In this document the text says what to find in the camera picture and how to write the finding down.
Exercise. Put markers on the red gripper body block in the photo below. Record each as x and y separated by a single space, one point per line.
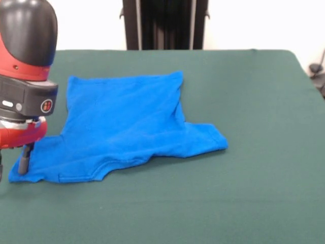
23 134

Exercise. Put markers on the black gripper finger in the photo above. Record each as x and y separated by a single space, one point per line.
24 162
1 165

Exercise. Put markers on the blue shirt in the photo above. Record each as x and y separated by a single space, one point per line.
122 122

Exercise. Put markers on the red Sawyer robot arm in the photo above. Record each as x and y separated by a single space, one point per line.
25 63

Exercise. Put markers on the dark green table cloth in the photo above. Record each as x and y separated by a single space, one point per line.
228 178

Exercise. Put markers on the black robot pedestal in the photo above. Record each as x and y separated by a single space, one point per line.
165 25

